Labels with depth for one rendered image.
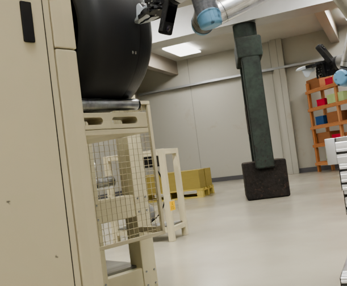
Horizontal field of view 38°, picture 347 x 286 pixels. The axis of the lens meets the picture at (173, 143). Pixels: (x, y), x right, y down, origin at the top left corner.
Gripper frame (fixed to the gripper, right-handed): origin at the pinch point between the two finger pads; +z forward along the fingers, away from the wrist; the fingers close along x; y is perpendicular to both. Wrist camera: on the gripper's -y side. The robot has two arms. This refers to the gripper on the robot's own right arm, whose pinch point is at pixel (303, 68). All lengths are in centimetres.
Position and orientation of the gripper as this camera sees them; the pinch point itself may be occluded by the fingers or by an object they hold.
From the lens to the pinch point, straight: 269.6
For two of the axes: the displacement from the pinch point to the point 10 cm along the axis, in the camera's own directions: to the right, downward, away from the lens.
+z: -6.5, 1.2, 7.5
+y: 2.3, 9.7, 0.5
